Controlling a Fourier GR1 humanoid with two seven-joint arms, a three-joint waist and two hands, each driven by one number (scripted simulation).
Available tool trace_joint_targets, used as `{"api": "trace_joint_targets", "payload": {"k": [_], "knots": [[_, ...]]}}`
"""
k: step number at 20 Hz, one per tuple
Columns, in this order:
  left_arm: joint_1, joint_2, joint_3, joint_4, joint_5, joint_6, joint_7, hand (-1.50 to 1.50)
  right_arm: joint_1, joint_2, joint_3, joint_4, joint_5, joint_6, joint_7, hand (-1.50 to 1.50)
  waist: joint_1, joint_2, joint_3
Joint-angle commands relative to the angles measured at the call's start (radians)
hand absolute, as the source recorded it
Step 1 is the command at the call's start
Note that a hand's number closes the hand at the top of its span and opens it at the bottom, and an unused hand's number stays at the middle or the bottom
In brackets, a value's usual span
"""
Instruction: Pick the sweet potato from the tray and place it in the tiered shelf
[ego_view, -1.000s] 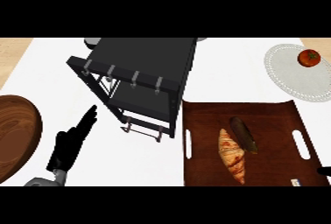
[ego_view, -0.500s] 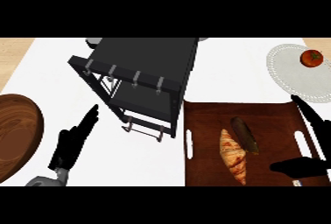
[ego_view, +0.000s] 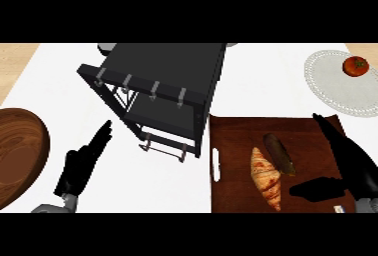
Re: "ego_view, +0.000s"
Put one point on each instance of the dark grey tiered shelf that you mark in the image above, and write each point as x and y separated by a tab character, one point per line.
162	90

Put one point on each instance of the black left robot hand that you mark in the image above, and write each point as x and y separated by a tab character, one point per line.
78	168

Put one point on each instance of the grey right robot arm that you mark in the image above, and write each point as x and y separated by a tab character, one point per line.
366	205

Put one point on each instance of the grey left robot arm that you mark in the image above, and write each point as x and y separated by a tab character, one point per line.
57	204

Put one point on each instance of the golden croissant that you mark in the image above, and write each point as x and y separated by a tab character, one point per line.
265	176

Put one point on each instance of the red tomato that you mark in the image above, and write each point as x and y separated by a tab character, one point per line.
355	66

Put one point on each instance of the brown wooden bowl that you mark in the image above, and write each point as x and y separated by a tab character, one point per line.
19	156

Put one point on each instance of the dark brown wooden tray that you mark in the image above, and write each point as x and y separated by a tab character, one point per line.
236	150

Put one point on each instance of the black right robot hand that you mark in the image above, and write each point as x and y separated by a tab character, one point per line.
351	160

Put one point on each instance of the round white placemat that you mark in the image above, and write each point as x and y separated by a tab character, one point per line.
339	86

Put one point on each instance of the brown sweet potato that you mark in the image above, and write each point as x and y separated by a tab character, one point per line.
277	154

